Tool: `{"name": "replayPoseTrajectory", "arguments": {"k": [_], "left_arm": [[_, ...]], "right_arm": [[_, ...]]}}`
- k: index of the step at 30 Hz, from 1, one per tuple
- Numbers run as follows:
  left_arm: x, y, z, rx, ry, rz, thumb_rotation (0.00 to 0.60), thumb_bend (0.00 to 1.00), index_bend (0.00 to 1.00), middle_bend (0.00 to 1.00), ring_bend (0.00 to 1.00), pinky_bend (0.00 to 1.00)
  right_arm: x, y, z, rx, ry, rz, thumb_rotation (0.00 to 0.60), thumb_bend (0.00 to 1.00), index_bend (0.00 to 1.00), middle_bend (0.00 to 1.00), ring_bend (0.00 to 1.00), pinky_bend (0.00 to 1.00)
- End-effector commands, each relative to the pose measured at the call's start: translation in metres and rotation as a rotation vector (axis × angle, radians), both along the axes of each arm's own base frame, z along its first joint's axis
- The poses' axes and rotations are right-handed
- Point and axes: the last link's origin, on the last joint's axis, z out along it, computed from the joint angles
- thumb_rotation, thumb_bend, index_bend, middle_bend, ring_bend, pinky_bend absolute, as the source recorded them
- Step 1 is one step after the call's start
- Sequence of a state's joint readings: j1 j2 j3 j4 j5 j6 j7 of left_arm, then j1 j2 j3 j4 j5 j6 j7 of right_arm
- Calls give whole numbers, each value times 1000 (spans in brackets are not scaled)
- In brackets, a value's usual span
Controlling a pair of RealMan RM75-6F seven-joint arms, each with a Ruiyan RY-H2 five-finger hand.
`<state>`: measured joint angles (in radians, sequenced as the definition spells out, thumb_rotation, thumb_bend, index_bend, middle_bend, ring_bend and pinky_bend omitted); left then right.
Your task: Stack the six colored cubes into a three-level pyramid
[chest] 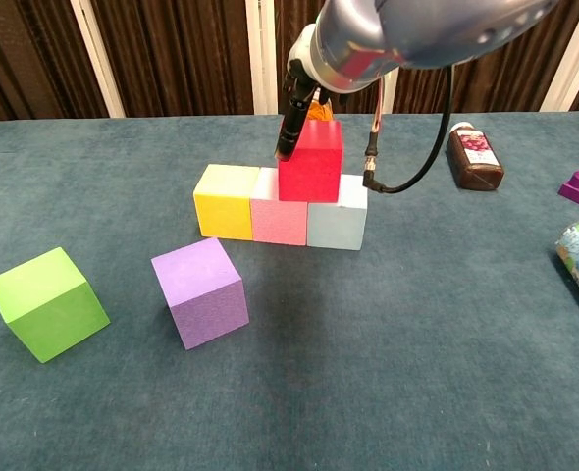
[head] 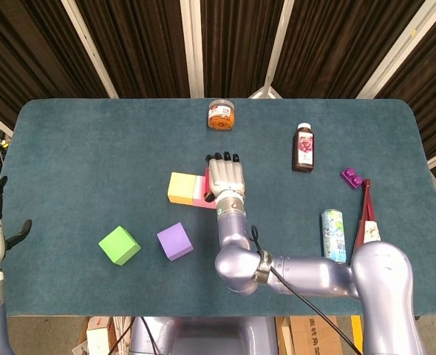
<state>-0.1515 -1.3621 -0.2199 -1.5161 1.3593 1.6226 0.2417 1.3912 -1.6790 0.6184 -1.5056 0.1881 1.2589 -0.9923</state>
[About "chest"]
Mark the dark brown curtain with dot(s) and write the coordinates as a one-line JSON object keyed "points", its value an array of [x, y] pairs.
{"points": [[181, 54]]}

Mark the red foam cube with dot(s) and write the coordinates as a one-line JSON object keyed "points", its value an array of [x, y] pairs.
{"points": [[311, 172]]}

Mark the pink foam cube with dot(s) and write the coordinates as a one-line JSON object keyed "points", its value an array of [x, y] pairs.
{"points": [[277, 221]]}

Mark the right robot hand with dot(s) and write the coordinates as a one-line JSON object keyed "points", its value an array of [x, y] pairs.
{"points": [[292, 122]]}

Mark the white frame pole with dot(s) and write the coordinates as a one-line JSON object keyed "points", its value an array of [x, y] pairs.
{"points": [[569, 64], [98, 59], [392, 98], [261, 54]]}

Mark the green foam cube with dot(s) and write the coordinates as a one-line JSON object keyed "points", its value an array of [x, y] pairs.
{"points": [[49, 309]]}

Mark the teal table cloth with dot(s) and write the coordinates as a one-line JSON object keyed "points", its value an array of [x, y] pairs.
{"points": [[289, 392]]}

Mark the purple foam cube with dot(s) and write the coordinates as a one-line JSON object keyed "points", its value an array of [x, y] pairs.
{"points": [[201, 294]]}

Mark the dark juice bottle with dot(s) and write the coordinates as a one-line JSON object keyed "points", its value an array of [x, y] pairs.
{"points": [[476, 157]]}

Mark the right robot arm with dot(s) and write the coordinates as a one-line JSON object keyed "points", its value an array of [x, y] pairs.
{"points": [[392, 29]]}

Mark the yellow foam cube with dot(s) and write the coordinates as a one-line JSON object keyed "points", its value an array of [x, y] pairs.
{"points": [[223, 211]]}

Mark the light blue foam cube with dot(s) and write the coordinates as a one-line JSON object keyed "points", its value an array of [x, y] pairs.
{"points": [[337, 223]]}

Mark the orange snack jar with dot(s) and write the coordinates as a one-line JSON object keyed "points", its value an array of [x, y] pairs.
{"points": [[319, 114]]}

